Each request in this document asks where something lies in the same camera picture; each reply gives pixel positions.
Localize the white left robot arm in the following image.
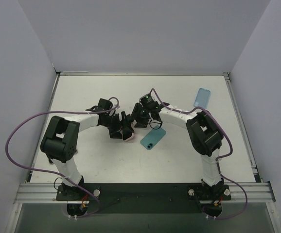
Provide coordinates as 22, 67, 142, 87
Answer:
40, 99, 135, 200

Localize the teal phone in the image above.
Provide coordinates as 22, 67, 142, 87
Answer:
140, 126, 166, 150

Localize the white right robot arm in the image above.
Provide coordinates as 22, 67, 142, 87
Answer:
131, 94, 224, 194

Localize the light blue phone case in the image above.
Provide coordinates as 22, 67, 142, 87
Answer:
193, 88, 211, 109

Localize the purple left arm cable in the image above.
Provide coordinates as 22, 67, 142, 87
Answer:
5, 97, 121, 218

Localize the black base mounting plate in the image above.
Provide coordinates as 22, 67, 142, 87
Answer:
56, 183, 231, 216

